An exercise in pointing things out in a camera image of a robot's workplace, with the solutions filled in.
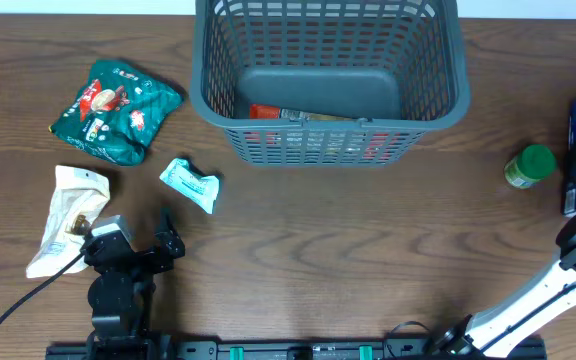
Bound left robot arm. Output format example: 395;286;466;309
83;209;185;340

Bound green lid jar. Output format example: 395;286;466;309
504;144;557;189

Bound beige paper pouch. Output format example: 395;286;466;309
25;165;110;278

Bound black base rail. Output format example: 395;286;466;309
45;337;548;360

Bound grey plastic lattice basket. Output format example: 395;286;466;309
190;0;470;167

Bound green snack bag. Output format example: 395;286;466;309
49;60;183;166

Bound light teal small packet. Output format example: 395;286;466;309
159;158;220;215

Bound orange pasta packet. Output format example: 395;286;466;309
242;103;399;162

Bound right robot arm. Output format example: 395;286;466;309
428;100;576;359

